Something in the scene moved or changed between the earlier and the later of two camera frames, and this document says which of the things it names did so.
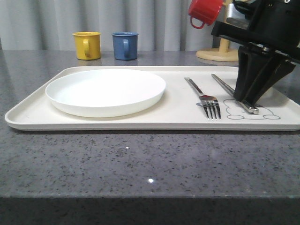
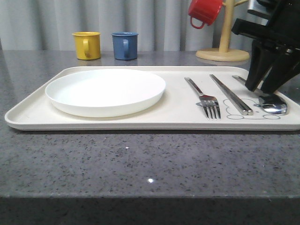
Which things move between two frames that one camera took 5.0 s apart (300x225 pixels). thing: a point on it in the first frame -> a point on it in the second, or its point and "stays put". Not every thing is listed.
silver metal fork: (209, 102) stays put
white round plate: (104, 92) stays put
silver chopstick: (232, 91) -> (244, 111)
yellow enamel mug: (87, 45) stays put
